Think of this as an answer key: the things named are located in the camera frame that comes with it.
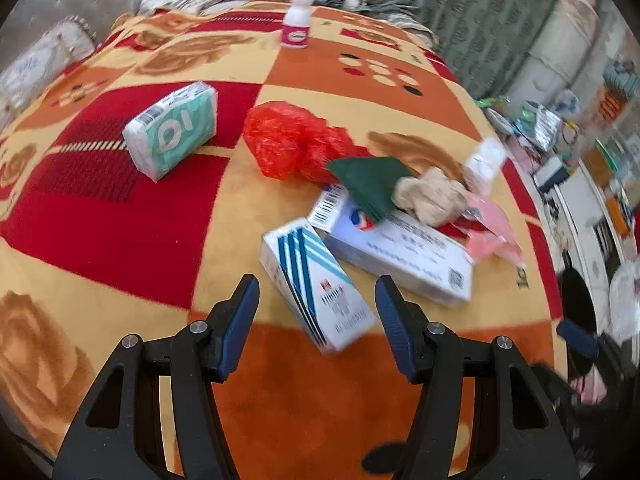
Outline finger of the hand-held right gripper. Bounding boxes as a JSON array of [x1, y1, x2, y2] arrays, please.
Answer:
[[556, 321, 626, 376]]

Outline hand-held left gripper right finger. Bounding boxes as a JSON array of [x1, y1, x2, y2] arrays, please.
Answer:
[[375, 275, 581, 480]]

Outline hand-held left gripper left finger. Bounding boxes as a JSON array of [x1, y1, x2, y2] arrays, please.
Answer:
[[52, 274, 261, 480]]

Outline black trash bin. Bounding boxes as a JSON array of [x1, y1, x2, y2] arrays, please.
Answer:
[[557, 265, 601, 376]]

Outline large white medicine box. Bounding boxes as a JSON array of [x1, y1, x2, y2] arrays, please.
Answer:
[[320, 200, 475, 308]]

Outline white box blue stripes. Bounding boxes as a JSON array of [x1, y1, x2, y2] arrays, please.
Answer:
[[260, 217, 378, 353]]

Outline pink torn wrapper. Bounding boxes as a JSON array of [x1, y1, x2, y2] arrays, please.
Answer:
[[465, 235, 527, 267]]

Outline beige stocking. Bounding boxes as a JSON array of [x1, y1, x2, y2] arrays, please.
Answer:
[[391, 167, 468, 227]]

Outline small white barcode box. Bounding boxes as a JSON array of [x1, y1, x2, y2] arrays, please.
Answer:
[[307, 185, 351, 233]]

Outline pink plastic packet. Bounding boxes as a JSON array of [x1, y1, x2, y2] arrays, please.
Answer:
[[460, 194, 521, 241]]

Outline dark green scouring pad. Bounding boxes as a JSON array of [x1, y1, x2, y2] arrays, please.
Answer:
[[327, 156, 416, 223]]

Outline red plastic bag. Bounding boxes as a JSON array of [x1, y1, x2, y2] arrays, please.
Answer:
[[243, 101, 371, 183]]

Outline green tissue pack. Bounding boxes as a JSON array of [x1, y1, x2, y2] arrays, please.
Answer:
[[122, 81, 219, 182]]

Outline white tv cabinet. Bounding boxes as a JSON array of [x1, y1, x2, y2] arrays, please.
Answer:
[[555, 160, 640, 311]]

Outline printed rose blanket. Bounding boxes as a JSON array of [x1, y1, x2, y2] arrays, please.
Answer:
[[0, 2, 568, 480]]

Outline brown paper bag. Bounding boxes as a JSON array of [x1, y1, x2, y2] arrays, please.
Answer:
[[580, 142, 611, 181]]

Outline silver foil bag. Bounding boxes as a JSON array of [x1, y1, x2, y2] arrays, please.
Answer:
[[530, 105, 563, 151]]

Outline small wooden stool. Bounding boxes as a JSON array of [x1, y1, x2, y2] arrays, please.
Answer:
[[487, 107, 516, 136]]

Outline white plastic bag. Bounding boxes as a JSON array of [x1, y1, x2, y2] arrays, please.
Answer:
[[552, 90, 581, 121]]

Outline small red hanging decoration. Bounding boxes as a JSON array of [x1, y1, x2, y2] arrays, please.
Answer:
[[597, 87, 623, 121]]

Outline striped tote bag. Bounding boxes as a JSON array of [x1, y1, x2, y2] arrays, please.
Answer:
[[602, 62, 640, 96]]

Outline white pill bottle pink label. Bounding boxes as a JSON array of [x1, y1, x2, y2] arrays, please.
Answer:
[[280, 0, 313, 50]]

